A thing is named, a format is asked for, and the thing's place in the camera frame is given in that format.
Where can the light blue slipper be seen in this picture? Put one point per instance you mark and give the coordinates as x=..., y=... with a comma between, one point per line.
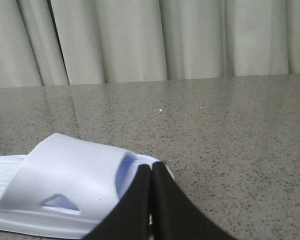
x=65, y=186

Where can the white pleated curtain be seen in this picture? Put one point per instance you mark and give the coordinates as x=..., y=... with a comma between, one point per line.
x=74, y=42

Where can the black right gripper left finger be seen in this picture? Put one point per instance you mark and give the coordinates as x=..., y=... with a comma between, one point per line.
x=129, y=220

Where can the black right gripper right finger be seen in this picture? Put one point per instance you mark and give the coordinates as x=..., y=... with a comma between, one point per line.
x=174, y=216

